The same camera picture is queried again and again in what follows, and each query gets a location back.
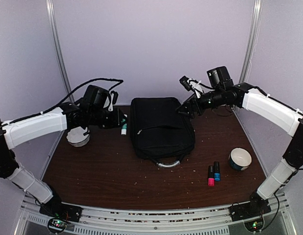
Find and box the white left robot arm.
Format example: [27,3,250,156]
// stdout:
[0,102,127,217]

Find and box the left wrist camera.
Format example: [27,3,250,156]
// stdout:
[80,85,108,112]

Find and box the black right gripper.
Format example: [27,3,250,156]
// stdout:
[175,88,224,119]

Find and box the blue capped black highlighter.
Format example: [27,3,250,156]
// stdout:
[214,161,221,182]

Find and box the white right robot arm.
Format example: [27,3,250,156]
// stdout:
[177,78,303,216]

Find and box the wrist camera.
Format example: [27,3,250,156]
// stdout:
[207,66,234,90]
[80,85,108,112]

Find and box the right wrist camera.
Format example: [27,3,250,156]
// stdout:
[207,66,234,90]

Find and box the left aluminium corner post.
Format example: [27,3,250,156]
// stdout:
[46,0,75,103]

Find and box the black student backpack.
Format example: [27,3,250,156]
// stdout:
[130,97,195,168]

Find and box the right aluminium corner post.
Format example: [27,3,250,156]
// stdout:
[238,0,263,83]

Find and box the aluminium corner post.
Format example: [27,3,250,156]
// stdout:
[46,0,75,103]
[238,0,263,83]

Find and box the pink capped black highlighter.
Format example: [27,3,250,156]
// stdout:
[207,165,215,187]

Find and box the blue white ceramic bowl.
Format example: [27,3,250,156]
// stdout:
[228,148,252,171]

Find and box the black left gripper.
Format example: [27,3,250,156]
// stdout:
[88,107,127,129]

